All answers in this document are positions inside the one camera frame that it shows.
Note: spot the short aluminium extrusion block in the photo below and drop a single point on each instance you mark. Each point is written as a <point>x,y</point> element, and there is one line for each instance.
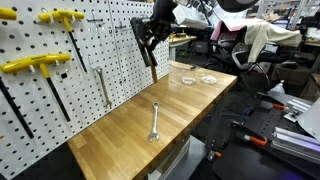
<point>296,108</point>

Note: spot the black mesh office chair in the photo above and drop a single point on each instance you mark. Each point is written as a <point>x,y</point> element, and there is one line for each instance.
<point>233,50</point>

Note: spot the black optical breadboard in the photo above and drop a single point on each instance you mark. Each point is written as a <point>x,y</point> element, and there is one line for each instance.
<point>253,163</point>

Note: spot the grey metal sheet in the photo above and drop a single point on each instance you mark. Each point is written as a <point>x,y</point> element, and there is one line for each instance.
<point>311,121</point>

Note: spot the silver pegboard hook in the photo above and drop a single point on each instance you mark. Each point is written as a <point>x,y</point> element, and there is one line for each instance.
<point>120,26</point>
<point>95,20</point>
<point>91,63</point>

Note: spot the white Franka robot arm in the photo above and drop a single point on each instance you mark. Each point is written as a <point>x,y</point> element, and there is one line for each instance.
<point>196,16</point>

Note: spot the cardboard box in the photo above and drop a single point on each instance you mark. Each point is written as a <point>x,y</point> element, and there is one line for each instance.
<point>313,88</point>

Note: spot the black hand pliers tool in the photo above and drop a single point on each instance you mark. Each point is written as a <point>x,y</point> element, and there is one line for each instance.
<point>138,30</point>

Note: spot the long aluminium extrusion bars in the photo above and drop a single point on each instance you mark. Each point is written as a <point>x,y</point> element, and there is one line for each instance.
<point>293,145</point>

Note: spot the large clear plastic container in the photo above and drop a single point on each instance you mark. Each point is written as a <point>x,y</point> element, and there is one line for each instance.
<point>176,71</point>

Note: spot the cream jacket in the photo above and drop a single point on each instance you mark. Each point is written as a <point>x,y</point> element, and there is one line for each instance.
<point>263,35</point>

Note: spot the large silver combination wrench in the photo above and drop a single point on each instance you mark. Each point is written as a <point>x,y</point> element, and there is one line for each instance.
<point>154,121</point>

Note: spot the wooden background desk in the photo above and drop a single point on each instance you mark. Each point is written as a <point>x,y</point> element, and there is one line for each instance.
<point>180,40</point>

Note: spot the white perforated pegboard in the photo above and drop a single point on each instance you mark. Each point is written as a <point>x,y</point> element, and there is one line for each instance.
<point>83,100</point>

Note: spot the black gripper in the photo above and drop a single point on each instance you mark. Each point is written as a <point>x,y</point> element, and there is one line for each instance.
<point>164,11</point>

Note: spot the slim silver combination wrench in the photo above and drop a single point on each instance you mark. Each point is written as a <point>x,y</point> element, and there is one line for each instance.
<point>103,88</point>

